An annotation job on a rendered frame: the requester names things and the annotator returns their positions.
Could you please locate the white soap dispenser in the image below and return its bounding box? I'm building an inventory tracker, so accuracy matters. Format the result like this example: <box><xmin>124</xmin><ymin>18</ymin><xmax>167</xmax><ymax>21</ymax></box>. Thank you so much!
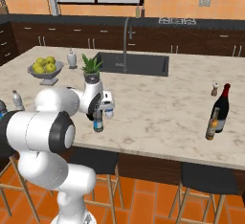
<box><xmin>66</xmin><ymin>48</ymin><xmax>78</xmax><ymax>70</ymax></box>

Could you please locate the dark glass bottle blue label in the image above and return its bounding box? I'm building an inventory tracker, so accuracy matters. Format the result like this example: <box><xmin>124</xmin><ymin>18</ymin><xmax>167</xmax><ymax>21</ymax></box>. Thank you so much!
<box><xmin>92</xmin><ymin>104</ymin><xmax>105</xmax><ymax>133</ymax></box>

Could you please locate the grey fruit bowl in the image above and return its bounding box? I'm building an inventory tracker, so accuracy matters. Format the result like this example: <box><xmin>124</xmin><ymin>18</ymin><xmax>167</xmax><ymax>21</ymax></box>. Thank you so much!
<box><xmin>27</xmin><ymin>60</ymin><xmax>65</xmax><ymax>87</ymax></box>

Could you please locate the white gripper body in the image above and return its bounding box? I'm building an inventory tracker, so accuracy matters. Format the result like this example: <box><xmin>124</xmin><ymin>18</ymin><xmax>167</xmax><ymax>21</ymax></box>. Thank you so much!
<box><xmin>100</xmin><ymin>90</ymin><xmax>116</xmax><ymax>111</ymax></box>

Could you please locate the brown utensil pot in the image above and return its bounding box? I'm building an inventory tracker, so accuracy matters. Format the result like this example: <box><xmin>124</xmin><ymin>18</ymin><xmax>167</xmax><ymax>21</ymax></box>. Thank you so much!
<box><xmin>0</xmin><ymin>0</ymin><xmax>10</xmax><ymax>15</ymax></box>

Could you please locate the grey wall socket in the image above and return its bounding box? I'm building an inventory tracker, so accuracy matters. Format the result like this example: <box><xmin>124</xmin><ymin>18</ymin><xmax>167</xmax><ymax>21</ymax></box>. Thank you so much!
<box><xmin>198</xmin><ymin>0</ymin><xmax>212</xmax><ymax>8</ymax></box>

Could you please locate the small brown white shaker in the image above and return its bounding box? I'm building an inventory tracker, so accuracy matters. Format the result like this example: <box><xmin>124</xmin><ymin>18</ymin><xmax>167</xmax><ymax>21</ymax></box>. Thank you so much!
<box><xmin>211</xmin><ymin>81</ymin><xmax>220</xmax><ymax>98</ymax></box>

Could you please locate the green potted plant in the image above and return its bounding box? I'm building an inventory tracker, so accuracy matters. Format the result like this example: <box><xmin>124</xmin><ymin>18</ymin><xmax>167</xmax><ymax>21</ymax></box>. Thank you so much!
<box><xmin>80</xmin><ymin>53</ymin><xmax>104</xmax><ymax>79</ymax></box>

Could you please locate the dark grey tap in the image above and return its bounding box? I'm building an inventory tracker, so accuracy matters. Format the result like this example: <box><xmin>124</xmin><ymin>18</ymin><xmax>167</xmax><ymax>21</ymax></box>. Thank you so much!
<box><xmin>122</xmin><ymin>16</ymin><xmax>134</xmax><ymax>75</ymax></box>

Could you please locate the hob with white grates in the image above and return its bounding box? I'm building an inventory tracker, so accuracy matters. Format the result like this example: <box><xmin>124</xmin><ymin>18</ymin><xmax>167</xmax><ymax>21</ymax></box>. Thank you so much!
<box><xmin>158</xmin><ymin>16</ymin><xmax>197</xmax><ymax>26</ymax></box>

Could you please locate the black-seated wooden stool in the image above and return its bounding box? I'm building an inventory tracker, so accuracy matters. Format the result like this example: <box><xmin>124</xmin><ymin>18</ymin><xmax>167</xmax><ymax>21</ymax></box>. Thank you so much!
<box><xmin>67</xmin><ymin>146</ymin><xmax>126</xmax><ymax>224</ymax></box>
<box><xmin>167</xmin><ymin>161</ymin><xmax>240</xmax><ymax>224</ymax></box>
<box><xmin>0</xmin><ymin>152</ymin><xmax>56</xmax><ymax>224</ymax></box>

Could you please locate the dark brown cupboard run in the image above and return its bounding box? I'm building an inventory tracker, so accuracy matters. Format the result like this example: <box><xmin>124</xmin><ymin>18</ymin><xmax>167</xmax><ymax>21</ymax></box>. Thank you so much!
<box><xmin>0</xmin><ymin>13</ymin><xmax>245</xmax><ymax>67</ymax></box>

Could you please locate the dark red-topped wine bottle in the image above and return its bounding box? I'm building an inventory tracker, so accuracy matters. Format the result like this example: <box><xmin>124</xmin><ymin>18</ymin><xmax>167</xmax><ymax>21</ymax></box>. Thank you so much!
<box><xmin>212</xmin><ymin>82</ymin><xmax>232</xmax><ymax>134</ymax></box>

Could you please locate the dark grey sink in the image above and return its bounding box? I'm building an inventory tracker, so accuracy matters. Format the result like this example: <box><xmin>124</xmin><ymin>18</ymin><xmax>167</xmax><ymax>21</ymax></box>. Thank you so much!
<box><xmin>92</xmin><ymin>51</ymin><xmax>170</xmax><ymax>78</ymax></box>

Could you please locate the small clear plastic bottle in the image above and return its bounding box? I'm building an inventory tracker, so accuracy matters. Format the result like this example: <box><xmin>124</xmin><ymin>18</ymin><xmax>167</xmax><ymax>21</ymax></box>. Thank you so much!
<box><xmin>11</xmin><ymin>89</ymin><xmax>26</xmax><ymax>112</ymax></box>

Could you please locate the white paper towel holder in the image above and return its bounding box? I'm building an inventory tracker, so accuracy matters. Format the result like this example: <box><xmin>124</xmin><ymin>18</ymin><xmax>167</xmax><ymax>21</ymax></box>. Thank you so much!
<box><xmin>47</xmin><ymin>0</ymin><xmax>61</xmax><ymax>17</ymax></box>

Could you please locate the amber glass beer bottle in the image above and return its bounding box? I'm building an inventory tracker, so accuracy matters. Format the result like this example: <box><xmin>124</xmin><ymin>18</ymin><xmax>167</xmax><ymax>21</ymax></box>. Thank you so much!
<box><xmin>205</xmin><ymin>106</ymin><xmax>221</xmax><ymax>142</ymax></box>

